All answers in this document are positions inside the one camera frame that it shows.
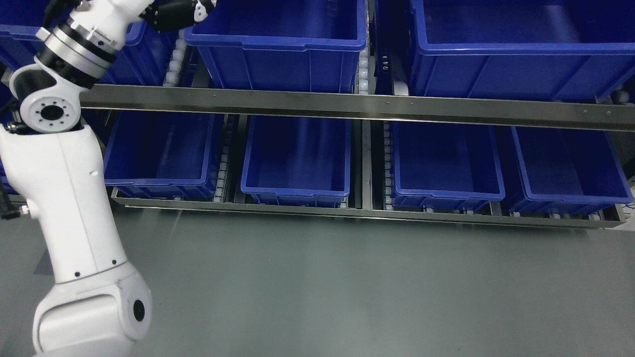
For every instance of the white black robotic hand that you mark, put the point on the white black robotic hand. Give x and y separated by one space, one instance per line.
144 15

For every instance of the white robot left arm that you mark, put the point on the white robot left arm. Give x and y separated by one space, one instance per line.
99 306

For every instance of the steel shelf rack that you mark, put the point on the steel shelf rack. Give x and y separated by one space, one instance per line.
367 106

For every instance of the upper left blue bin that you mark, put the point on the upper left blue bin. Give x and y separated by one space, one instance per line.
143 60

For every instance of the blue bin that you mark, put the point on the blue bin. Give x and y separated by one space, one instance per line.
297 161
561 171
567 50
444 166
143 60
282 45
156 155

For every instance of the lower left blue bin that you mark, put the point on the lower left blue bin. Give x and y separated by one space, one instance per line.
156 155

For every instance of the upper middle blue bin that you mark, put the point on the upper middle blue bin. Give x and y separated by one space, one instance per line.
282 45

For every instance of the lower middle blue bin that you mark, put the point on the lower middle blue bin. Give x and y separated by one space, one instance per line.
297 161

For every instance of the upper right blue bin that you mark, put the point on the upper right blue bin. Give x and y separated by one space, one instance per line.
567 50

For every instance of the lower far right blue bin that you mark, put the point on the lower far right blue bin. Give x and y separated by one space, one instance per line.
561 171

